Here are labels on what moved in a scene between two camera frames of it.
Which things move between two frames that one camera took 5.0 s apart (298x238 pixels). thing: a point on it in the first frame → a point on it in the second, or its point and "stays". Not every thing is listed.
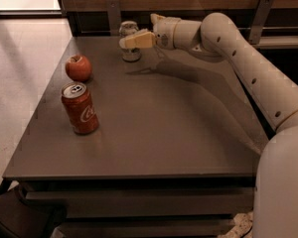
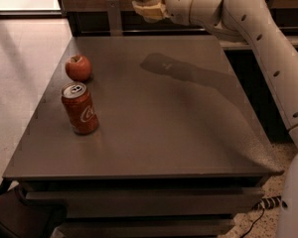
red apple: x=77 y=67 stays
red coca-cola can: x=79 y=109 stays
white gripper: x=165 y=32 → x=177 y=0
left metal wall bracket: x=113 y=11 stays
